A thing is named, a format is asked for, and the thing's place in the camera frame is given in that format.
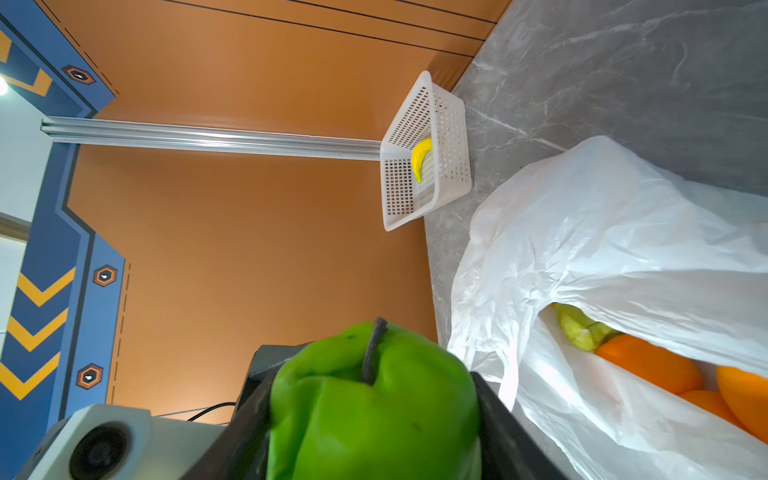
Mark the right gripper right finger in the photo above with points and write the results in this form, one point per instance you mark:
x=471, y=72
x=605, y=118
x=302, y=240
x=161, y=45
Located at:
x=508, y=452

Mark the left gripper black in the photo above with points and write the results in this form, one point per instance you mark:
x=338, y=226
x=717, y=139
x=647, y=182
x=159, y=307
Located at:
x=266, y=360

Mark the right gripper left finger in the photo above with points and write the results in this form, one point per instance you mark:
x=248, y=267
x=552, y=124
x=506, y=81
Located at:
x=241, y=451

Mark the green apple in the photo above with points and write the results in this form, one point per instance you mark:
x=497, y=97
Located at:
x=375, y=401

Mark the white plastic bag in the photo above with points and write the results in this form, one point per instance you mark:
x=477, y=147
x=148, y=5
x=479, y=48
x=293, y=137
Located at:
x=680, y=264

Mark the yellow-green fruit in bag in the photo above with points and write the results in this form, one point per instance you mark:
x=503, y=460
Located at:
x=581, y=331

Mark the orange fruit in bag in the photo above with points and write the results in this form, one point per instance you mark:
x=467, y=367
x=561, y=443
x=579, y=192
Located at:
x=746, y=395
x=658, y=366

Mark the yellow banana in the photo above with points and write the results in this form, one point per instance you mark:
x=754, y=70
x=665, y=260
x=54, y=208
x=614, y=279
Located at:
x=418, y=156

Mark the white plastic basket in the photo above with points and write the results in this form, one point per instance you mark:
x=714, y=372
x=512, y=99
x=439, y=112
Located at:
x=429, y=111

